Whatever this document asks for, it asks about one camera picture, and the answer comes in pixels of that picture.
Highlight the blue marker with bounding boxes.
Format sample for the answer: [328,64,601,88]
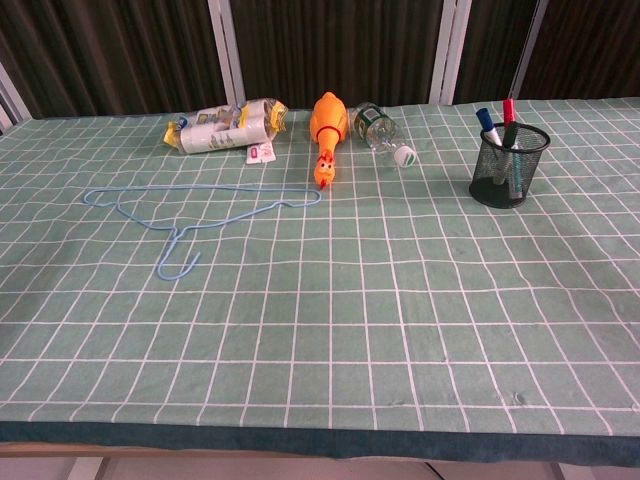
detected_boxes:
[474,107,507,189]

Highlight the black mesh pen holder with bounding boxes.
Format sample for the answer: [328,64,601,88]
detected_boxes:
[468,121,552,210]

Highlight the green checked tablecloth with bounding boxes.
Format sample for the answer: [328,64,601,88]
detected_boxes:
[0,97,640,464]

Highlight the small white red card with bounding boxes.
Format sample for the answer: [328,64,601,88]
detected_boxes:
[245,142,278,166]

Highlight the orange rubber chicken toy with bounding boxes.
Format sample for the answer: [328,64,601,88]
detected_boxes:
[310,91,349,191]

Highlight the clear plastic water bottle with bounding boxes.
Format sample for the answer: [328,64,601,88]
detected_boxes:
[348,101,419,169]

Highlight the plastic-wrapped paper roll pack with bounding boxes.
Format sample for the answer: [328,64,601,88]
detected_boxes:
[164,97,290,155]

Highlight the dark brown slatted curtain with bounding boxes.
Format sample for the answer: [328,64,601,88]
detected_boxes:
[0,0,640,120]

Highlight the light blue wire hanger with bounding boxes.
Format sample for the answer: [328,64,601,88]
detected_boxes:
[82,183,323,282]

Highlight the white partition frame post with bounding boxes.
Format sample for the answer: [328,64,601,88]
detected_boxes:
[0,62,27,136]
[428,0,475,105]
[207,0,247,105]

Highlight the thin white frame post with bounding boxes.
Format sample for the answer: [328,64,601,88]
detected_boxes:
[507,0,550,100]

